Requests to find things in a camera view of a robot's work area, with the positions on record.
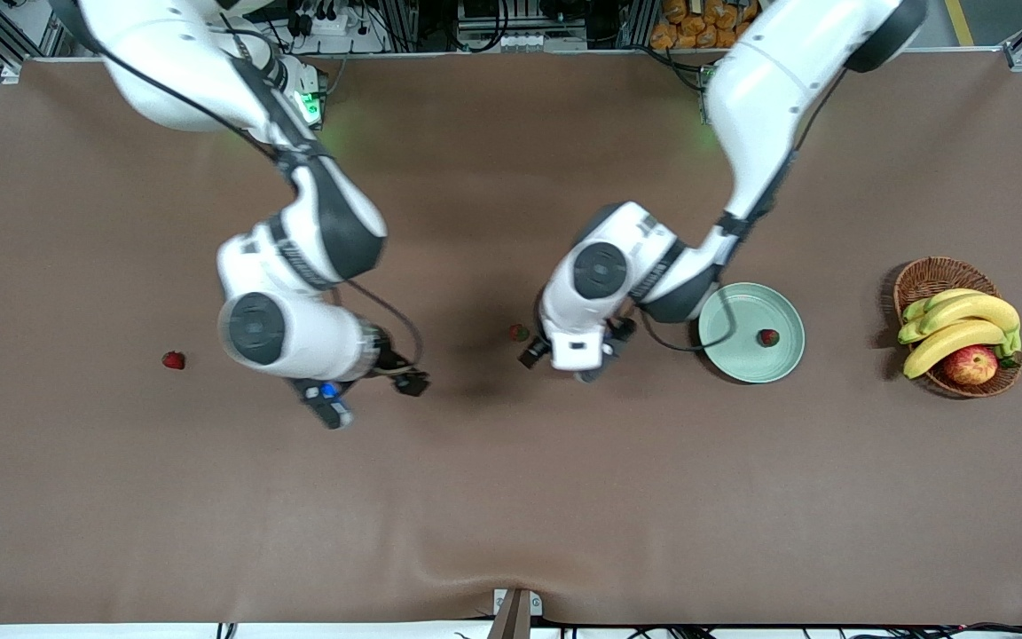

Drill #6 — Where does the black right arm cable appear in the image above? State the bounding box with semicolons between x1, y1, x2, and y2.
76;0;423;374

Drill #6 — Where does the orange bread rolls pile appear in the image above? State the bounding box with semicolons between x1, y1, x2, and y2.
650;0;760;50

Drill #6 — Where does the brown table cover mat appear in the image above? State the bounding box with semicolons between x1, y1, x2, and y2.
0;49;1022;627

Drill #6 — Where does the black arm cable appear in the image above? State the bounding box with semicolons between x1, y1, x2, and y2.
640;71;845;353
76;0;423;374

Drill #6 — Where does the pale green round plate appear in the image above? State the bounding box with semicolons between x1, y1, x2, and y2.
698;282;806;384

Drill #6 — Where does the white power strip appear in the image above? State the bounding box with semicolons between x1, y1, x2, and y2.
285;0;388;54

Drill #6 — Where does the brown wicker basket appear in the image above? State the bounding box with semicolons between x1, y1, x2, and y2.
893;256;1022;398

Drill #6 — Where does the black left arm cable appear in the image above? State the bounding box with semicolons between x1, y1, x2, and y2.
640;71;845;353

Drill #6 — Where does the red yellow apple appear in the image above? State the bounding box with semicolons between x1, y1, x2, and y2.
943;345;999;386

